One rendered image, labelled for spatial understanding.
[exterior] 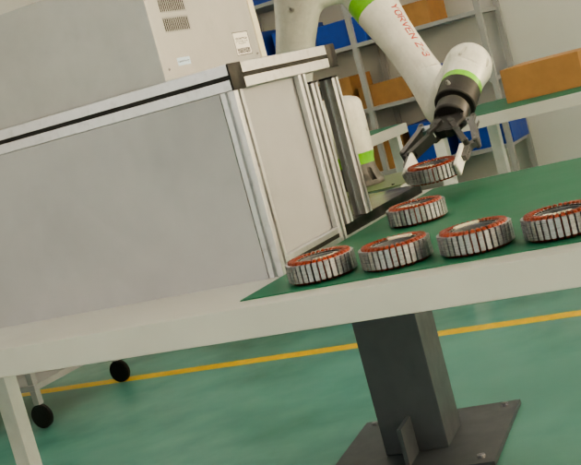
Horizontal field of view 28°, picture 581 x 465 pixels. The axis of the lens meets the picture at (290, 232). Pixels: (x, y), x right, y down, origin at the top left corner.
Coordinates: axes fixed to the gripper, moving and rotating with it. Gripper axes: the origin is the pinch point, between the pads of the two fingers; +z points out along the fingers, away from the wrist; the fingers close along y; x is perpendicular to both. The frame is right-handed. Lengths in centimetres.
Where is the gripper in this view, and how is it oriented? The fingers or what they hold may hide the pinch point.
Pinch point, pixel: (432, 169)
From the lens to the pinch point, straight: 242.7
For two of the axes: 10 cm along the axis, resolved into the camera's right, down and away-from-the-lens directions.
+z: -3.1, 7.0, -6.4
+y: -8.3, 1.3, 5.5
